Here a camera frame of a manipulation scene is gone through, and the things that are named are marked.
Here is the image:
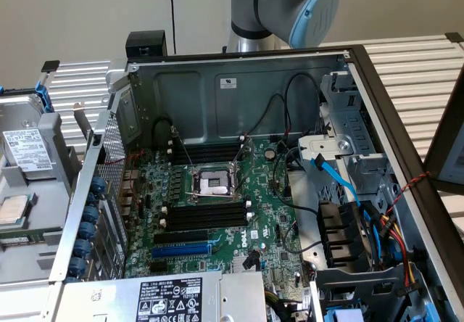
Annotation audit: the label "silver hard disk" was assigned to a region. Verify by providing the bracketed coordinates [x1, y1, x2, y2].
[0, 95, 54, 181]

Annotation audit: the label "green RAM stick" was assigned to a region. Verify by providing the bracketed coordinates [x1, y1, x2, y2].
[0, 228, 65, 246]

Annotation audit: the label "silver disk bay bracket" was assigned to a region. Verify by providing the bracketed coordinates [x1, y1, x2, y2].
[297, 135, 355, 160]

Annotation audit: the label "blue SATA wire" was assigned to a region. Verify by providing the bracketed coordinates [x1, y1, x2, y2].
[310, 152, 384, 265]

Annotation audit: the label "black wall cable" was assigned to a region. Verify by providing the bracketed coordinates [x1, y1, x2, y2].
[167, 0, 178, 55]

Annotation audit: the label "black box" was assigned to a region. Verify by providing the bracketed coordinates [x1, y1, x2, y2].
[125, 30, 168, 59]

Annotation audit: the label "blue card retainer clip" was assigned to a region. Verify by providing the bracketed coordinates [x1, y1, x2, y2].
[69, 256, 90, 275]
[78, 222, 98, 242]
[81, 205, 101, 225]
[74, 239, 94, 258]
[90, 176, 108, 194]

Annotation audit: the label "green Dell motherboard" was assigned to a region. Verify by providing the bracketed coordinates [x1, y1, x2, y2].
[123, 136, 313, 291]

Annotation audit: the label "thin black wire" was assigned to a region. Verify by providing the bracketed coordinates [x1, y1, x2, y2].
[281, 222, 323, 254]

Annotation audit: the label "grey power supply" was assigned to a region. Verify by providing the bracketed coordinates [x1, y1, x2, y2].
[54, 270, 270, 322]

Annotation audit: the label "short black looped wire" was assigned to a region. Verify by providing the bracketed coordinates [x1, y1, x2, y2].
[152, 117, 175, 146]

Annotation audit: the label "red black twisted wire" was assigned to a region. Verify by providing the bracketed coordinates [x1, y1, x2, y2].
[384, 170, 433, 218]
[125, 149, 150, 209]

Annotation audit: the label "silver finned heatsink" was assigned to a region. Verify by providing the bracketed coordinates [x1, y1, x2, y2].
[231, 255, 254, 273]

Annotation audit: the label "grey open PC case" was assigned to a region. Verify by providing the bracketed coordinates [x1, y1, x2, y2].
[49, 44, 464, 322]

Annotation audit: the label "white case sticker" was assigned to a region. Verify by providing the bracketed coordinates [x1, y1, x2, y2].
[216, 76, 239, 90]

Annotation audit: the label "CPU socket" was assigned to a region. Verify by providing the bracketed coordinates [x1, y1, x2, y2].
[186, 164, 241, 203]

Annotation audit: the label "black plastic fan shroud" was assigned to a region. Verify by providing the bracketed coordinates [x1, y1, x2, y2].
[317, 200, 375, 269]

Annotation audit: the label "grey metal disk bay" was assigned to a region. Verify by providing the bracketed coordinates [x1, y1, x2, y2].
[318, 71, 399, 210]

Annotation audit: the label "dark framed panel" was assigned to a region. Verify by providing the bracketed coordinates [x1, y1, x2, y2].
[422, 71, 464, 194]

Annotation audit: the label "silver CPU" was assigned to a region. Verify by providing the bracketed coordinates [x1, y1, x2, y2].
[0, 194, 32, 228]

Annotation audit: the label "thin steel locking lever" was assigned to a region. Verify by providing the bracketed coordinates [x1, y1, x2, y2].
[184, 190, 235, 199]
[170, 125, 195, 175]

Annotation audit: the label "multicolour power wire bundle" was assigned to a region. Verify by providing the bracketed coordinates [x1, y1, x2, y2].
[362, 205, 421, 294]

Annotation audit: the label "silver socket cover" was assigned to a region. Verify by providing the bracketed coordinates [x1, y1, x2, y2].
[231, 136, 254, 202]

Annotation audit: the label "long black expansion slot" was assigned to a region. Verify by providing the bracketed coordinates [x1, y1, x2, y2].
[152, 228, 210, 246]

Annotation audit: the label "long black wire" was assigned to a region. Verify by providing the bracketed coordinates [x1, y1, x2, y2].
[272, 146, 320, 215]

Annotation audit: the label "blue disk caddy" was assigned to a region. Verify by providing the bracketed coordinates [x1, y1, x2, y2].
[0, 80, 56, 116]

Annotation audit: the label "RAM slot white latches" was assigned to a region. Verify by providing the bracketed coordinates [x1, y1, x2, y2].
[166, 148, 242, 160]
[160, 200, 253, 219]
[159, 212, 254, 233]
[166, 136, 246, 149]

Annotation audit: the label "blue expansion slot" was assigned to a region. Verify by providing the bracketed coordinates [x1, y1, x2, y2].
[151, 241, 214, 260]

